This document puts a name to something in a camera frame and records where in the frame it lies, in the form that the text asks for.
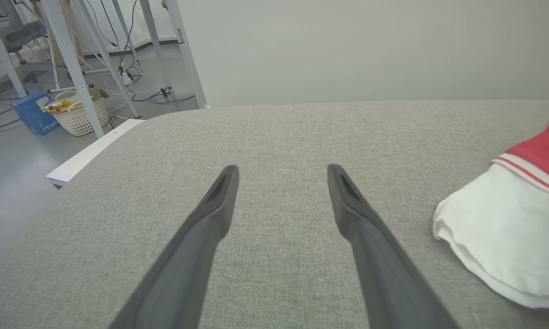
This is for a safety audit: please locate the yellow toy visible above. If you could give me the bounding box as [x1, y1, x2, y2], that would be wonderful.
[45, 100, 74, 113]

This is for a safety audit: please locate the white plastic laundry basket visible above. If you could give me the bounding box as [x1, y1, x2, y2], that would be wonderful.
[43, 89, 111, 137]

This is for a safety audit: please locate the white power cable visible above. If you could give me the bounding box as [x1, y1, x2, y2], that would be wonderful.
[103, 69, 159, 97]

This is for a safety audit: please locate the grey office chair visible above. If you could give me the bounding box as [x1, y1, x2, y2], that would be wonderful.
[0, 21, 48, 101]

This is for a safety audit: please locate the red and white garment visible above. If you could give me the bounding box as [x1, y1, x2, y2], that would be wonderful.
[433, 122, 549, 309]

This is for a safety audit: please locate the blue cardboard box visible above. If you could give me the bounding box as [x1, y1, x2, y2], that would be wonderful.
[11, 91, 61, 136]

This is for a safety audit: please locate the black power cable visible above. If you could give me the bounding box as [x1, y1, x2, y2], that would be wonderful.
[133, 90, 196, 104]

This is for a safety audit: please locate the thin white table leg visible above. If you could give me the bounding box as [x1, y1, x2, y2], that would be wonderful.
[111, 0, 141, 65]

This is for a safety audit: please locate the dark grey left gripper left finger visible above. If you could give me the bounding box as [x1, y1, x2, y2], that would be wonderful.
[110, 164, 240, 329]

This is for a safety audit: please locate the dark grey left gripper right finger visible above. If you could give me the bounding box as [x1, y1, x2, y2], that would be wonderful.
[327, 164, 458, 329]

